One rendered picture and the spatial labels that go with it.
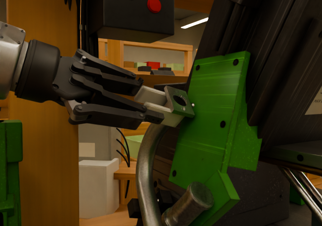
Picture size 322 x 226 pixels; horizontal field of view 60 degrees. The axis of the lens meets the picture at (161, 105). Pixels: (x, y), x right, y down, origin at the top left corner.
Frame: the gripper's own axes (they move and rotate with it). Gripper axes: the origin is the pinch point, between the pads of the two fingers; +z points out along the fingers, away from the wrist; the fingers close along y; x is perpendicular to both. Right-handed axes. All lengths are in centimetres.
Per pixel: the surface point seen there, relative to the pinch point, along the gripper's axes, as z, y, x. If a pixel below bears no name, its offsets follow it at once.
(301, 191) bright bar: 20.0, -14.5, -3.5
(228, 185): 5.5, -14.7, -2.7
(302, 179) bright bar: 22.1, -12.2, -3.6
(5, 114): -6, 456, 516
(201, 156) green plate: 5.1, -8.8, -0.3
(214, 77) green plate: 5.0, 0.3, -8.3
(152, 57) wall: 467, 924, 500
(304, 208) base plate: 56, -5, 17
